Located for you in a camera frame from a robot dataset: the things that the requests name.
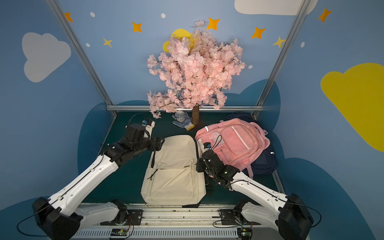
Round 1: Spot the aluminium rail base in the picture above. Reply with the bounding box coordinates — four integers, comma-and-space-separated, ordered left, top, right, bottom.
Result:
49, 203, 310, 240

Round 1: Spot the navy blue backpack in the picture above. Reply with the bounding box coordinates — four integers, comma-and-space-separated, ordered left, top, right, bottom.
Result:
226, 113, 278, 175

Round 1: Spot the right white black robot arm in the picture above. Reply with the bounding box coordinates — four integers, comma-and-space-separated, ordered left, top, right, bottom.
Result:
197, 150, 315, 240

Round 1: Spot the green circuit board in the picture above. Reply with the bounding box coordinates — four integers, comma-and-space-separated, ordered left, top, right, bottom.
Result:
237, 228, 252, 240
110, 228, 130, 240

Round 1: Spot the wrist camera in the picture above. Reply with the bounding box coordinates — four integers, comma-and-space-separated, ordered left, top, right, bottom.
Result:
142, 119, 155, 139
202, 142, 212, 153

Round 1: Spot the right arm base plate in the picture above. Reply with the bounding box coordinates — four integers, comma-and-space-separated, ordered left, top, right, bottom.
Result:
218, 209, 260, 226

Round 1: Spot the left green circuit board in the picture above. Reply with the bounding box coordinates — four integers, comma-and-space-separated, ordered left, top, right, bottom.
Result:
110, 228, 130, 240

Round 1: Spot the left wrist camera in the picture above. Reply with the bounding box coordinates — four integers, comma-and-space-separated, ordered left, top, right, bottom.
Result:
142, 119, 155, 139

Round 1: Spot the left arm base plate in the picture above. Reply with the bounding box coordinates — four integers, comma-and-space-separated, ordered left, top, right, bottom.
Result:
100, 210, 144, 226

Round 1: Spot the pink cherry blossom tree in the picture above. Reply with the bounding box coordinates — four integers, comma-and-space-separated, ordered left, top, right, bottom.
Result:
147, 21, 246, 119

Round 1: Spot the pink backpack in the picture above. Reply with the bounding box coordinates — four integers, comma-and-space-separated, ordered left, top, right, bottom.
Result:
195, 118, 270, 178

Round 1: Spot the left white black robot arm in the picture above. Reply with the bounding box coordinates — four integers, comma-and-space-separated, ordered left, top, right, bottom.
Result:
33, 120, 165, 240

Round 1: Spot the cream white bag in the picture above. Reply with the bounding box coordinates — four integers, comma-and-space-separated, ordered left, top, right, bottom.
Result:
141, 135, 206, 206

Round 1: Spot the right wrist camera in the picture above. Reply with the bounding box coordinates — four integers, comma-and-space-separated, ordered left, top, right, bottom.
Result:
202, 142, 212, 153

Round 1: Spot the right green circuit board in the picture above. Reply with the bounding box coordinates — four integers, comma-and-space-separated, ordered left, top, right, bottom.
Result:
237, 228, 252, 240

